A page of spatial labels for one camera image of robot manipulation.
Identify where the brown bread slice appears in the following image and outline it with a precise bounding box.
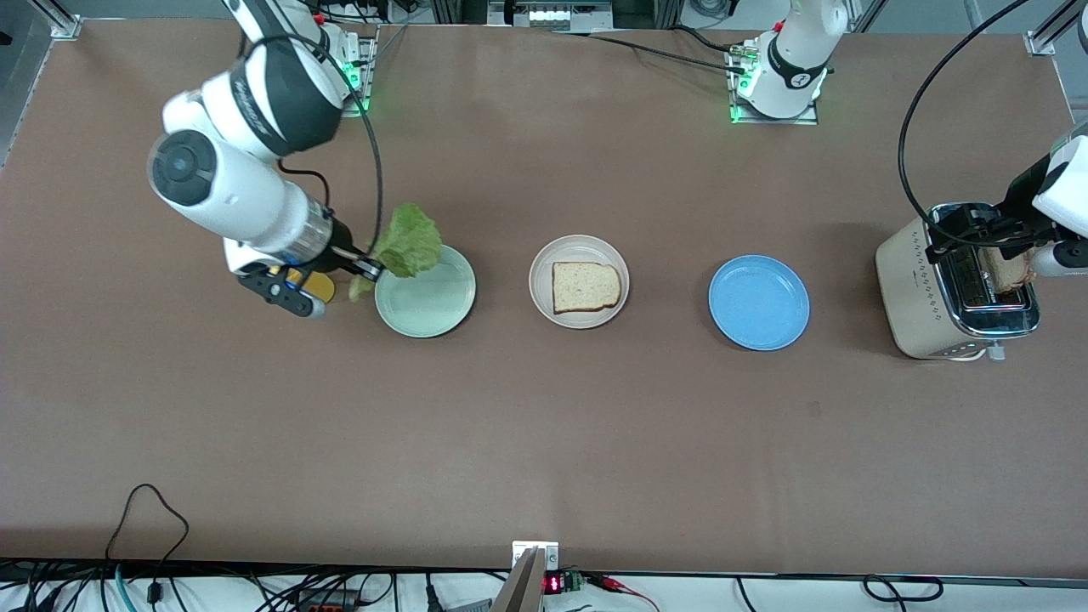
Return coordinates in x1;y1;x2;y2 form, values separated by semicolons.
986;252;1040;295
552;261;622;315

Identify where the yellow mustard squeeze bottle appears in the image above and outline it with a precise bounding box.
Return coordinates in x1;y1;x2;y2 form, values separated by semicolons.
285;270;336;303

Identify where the green lettuce leaf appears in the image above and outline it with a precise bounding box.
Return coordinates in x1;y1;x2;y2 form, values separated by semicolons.
348;202;444;303

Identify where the light green plate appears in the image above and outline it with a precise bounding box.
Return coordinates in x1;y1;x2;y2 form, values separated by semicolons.
375;243;477;339

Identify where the beige plate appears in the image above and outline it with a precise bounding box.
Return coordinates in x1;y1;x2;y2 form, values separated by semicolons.
529;235;631;331

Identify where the blue plate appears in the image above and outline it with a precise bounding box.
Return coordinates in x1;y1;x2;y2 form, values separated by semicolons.
708;255;811;351

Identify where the beige chrome toaster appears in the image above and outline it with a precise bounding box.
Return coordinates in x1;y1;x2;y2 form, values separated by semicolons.
875;202;1042;361

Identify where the lit control box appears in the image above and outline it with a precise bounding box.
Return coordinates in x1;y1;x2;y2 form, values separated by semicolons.
487;0;615;31

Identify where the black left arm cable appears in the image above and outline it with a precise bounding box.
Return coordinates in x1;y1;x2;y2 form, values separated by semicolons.
898;0;1034;249

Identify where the aluminium frame corner bracket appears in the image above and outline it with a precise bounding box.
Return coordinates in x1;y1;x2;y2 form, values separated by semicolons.
30;0;83;39
1024;0;1080;57

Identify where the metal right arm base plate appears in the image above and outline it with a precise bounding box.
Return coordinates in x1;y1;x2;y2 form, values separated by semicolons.
340;34;379;118

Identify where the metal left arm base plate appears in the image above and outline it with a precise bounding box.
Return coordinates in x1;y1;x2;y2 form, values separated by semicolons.
729;47;819;127

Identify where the thin black looped cable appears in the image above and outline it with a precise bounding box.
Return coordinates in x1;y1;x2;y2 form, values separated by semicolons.
106;484;190;606

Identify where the short black table cable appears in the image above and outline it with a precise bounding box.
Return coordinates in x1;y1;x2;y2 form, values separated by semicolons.
671;25;734;54

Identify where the silver mount bracket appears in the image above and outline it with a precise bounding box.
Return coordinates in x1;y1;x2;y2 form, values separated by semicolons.
512;541;560;572

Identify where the black coiled cable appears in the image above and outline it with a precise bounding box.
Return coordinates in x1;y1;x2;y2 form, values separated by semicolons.
863;575;944;603

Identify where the grey camera pole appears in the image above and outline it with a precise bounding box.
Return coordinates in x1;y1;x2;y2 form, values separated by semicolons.
491;548;545;612

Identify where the long black table cable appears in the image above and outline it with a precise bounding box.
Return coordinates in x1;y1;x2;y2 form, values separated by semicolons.
552;28;749;74

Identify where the red clip wire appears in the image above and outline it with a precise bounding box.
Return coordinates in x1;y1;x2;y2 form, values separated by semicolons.
586;574;660;612

